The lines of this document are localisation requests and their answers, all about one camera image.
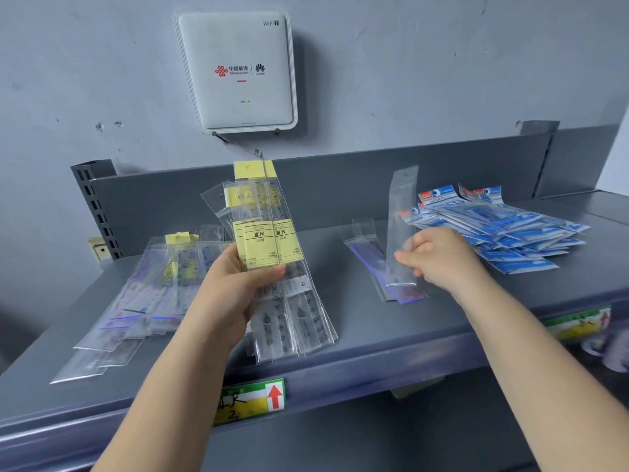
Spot person's right hand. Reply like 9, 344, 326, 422
394, 227, 487, 298

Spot person's left hand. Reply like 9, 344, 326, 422
189, 243, 287, 349

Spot pile of blue set-square packets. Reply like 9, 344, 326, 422
396, 184, 590, 276

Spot clear straight ruler packet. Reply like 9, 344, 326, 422
385, 165, 427, 290

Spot pile of clear rulers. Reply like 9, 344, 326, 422
48, 226, 237, 385

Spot bundle of assorted straight rulers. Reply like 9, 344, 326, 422
200, 160, 339, 364

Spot clear purple ruler packets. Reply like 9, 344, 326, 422
340, 218, 429, 305

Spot person's left forearm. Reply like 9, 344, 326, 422
93, 328, 246, 472

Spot person's right forearm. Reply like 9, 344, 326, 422
451, 275, 629, 472

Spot green yellow shelf price label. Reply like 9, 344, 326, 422
214, 378, 287, 426
543, 307, 613, 342

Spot pale wall socket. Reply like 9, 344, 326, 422
87, 235, 113, 263

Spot grey slotted shelf post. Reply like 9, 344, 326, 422
70, 159, 124, 261
516, 120, 561, 198

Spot thin router cable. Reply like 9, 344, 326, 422
212, 131, 265, 159

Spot white wall router box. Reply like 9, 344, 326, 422
173, 8, 299, 133

